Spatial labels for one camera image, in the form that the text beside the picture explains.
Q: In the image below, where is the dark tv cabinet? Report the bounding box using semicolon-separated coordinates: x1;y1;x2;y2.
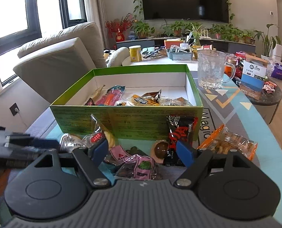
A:
116;36;256;54

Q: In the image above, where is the orange snack packet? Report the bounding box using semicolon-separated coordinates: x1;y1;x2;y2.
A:
129;94;160;106

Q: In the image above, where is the black red chili packet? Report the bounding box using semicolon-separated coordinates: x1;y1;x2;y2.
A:
163;115;198;167

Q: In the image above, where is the beige sofa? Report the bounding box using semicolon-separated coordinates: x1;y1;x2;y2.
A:
13;22;129;103

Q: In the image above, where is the black red snack packet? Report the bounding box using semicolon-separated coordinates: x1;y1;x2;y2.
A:
85;98;95;106

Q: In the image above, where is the pink blue snack packet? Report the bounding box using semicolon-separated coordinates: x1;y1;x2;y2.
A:
95;85;126;106

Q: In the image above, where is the pink purple snack packet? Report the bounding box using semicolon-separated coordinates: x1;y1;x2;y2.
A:
115;154;161;181

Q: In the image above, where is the green cardboard box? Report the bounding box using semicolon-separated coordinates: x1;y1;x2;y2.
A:
50;64;203;141

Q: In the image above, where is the red flower decoration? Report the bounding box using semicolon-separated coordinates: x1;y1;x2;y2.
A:
105;13;134;42

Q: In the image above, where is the white round coffee table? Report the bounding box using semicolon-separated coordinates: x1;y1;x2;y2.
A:
122;57;198;72

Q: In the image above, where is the orange box on table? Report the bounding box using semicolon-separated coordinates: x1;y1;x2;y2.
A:
164;39;184;49

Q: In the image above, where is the braised egg packet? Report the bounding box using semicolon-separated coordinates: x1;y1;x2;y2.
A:
150;140;169;164

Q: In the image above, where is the tall leafy floor plant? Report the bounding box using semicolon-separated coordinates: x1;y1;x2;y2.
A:
254;24;281;57

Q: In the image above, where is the round dark side table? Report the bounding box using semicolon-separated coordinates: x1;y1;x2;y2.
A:
247;86;282;125

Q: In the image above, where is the yellow woven basket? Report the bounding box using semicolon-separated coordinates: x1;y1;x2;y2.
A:
191;45;202;60

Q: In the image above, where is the wall mounted television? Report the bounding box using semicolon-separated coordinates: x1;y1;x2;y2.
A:
142;0;229;23

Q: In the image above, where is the blue plastic tray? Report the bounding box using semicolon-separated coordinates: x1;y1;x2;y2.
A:
167;49;193;61

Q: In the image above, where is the wall power socket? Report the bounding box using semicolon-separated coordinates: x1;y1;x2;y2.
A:
9;103;20;116

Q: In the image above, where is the blue white carton box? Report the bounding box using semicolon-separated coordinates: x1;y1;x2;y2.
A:
239;60;267;100

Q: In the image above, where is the long yellow snack packet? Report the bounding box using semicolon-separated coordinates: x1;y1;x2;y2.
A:
89;85;105;101

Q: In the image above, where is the clear glass mug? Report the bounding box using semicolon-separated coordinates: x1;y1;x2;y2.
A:
198;49;236;90

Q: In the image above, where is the yellow tin can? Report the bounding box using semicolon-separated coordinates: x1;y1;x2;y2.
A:
129;45;142;62

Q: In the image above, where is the purple gift bag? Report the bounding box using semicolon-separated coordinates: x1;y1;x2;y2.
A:
271;63;282;80

